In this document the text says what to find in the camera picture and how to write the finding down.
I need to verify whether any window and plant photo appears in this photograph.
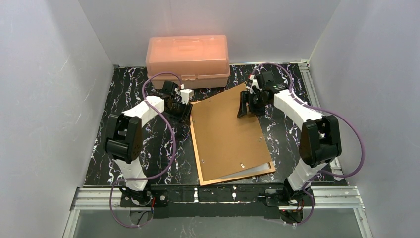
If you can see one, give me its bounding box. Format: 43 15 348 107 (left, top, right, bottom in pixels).
218 162 275 179

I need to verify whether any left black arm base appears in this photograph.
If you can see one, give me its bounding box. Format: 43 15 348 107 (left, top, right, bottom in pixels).
120 190 169 208

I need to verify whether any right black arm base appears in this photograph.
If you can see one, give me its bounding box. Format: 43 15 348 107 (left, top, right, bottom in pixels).
260 188 311 207

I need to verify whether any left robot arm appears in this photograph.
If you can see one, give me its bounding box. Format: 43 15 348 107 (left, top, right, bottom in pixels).
104 81 194 191

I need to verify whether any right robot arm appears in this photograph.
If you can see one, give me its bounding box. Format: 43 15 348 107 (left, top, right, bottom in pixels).
237 72 342 193

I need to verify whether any pink plastic storage box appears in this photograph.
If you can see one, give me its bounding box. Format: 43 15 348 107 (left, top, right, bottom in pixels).
146 35 230 89

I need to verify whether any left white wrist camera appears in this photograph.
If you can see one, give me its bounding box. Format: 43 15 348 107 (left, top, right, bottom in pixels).
180 89 194 104

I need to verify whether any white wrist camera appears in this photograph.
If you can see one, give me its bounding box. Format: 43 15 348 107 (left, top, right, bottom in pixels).
248 75 260 94
180 89 194 104

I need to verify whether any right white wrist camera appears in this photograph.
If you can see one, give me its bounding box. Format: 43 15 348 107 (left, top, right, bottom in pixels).
248 75 260 94

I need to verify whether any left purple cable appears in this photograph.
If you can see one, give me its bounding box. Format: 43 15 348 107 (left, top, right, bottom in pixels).
108 72 184 230

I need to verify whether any purple cable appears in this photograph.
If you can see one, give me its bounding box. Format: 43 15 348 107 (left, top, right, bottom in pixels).
108 72 184 230
249 62 366 227

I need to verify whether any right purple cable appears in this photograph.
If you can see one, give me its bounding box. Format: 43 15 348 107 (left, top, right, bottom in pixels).
249 62 366 227

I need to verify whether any aluminium front rail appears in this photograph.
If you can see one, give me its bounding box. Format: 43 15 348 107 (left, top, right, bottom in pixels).
71 184 365 210

